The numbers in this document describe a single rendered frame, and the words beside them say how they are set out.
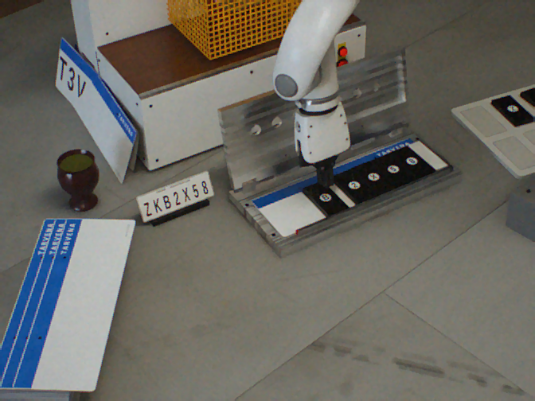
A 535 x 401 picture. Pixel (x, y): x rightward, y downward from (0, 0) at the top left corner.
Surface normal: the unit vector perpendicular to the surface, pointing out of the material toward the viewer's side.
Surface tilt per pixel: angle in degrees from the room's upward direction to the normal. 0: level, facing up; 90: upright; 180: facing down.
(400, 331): 0
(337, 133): 78
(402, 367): 0
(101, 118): 69
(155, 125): 90
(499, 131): 0
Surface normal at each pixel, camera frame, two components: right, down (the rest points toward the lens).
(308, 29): -0.24, -0.06
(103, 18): 0.51, 0.55
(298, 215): -0.02, -0.76
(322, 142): 0.49, 0.36
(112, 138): -0.84, 0.01
